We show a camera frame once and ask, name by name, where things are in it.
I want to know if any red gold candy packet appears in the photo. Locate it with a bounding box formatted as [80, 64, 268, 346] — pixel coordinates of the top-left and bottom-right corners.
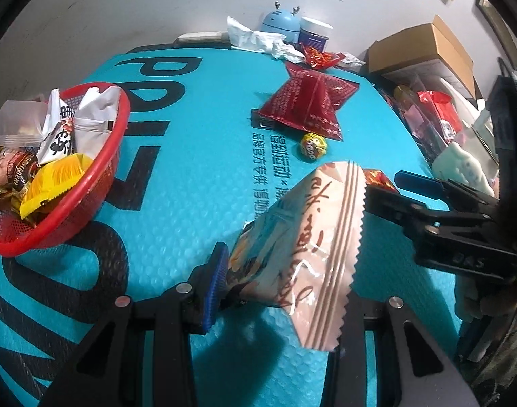
[363, 168, 398, 193]

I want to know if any beige brown snack bag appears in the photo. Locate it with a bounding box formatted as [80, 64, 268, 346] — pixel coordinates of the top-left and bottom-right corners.
[226, 162, 366, 352]

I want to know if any dark red snack bag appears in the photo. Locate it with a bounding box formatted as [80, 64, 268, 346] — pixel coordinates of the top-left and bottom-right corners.
[257, 62, 359, 141]

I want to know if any white snack packet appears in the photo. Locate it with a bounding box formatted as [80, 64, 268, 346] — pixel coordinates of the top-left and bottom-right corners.
[36, 88, 75, 166]

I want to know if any yellow snack packet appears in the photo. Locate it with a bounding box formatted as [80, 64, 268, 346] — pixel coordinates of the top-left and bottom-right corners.
[19, 153, 93, 219]

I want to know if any nutritious cereal snack bag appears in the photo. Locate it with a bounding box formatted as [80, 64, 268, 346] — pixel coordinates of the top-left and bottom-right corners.
[0, 147, 39, 214]

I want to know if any clear zip bag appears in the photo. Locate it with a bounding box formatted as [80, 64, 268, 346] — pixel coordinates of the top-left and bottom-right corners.
[0, 100, 48, 147]

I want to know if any pale green plush toy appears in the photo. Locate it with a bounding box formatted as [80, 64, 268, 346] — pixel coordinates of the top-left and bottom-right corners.
[431, 141, 495, 197]

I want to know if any red packet in clutter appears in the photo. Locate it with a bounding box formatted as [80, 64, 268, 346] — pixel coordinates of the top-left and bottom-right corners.
[417, 91, 462, 142]

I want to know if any teal printed table mat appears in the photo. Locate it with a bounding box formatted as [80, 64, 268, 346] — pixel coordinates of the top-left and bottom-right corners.
[0, 49, 461, 406]

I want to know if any yellow foil candy ball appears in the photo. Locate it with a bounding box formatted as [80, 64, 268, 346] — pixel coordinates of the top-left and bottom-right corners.
[300, 132, 328, 161]

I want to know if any brown cardboard box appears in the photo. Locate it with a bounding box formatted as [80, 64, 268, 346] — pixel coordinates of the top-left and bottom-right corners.
[368, 16, 476, 98]

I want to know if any small crumpled white wrapper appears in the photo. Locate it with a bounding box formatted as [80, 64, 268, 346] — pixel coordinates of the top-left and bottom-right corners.
[337, 53, 366, 72]

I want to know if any red packet near jar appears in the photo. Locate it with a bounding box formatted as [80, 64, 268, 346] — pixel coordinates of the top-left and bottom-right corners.
[302, 46, 346, 71]

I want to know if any red plastic mesh basket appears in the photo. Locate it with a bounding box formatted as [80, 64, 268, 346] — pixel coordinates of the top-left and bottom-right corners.
[0, 82, 130, 256]

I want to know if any white lidded purple jar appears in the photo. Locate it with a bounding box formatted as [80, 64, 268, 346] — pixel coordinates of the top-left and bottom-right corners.
[298, 17, 333, 52]

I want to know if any white packet in basket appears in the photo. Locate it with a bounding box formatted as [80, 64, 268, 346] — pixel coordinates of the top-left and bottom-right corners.
[74, 86, 120, 160]

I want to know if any blue deer humidifier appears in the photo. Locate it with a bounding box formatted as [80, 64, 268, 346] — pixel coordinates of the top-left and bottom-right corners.
[260, 1, 301, 43]

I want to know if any white remote on table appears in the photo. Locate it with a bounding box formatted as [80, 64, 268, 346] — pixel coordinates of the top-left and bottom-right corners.
[176, 31, 230, 45]

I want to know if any crumpled white tissue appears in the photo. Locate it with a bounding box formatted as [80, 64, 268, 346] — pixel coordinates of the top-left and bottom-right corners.
[227, 17, 305, 64]

